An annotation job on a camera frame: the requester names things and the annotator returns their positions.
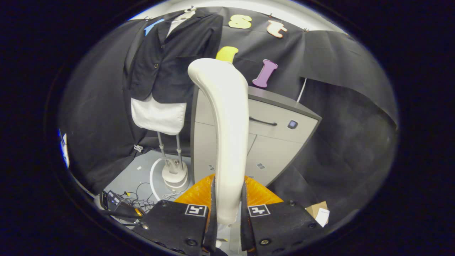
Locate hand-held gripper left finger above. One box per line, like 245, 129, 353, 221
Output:
132, 174, 218, 255

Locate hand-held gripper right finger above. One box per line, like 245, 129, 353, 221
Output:
240, 174, 325, 255

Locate white garment steamer base stand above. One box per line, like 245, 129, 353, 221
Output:
149, 132, 190, 201

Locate white shirt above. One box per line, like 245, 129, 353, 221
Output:
130, 18, 188, 136

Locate white garment steamer wand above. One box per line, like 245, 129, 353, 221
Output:
187, 58, 249, 249

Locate black suit jacket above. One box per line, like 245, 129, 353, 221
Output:
124, 11, 224, 104

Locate white clothes hanger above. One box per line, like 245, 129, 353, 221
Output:
176, 7, 198, 21

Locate cardboard piece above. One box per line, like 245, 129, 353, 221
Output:
305, 201, 330, 228

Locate black device box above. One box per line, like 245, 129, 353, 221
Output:
101, 190, 144, 218

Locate grey cabinet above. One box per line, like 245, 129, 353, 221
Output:
190, 85, 323, 187

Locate black backdrop cloth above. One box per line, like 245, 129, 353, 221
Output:
57, 6, 398, 228

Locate tangle of black cables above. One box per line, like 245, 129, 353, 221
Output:
121, 182, 164, 214

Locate black drawer handle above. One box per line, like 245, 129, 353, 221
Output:
249, 117, 278, 127

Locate white cable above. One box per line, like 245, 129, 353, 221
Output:
297, 78, 307, 103

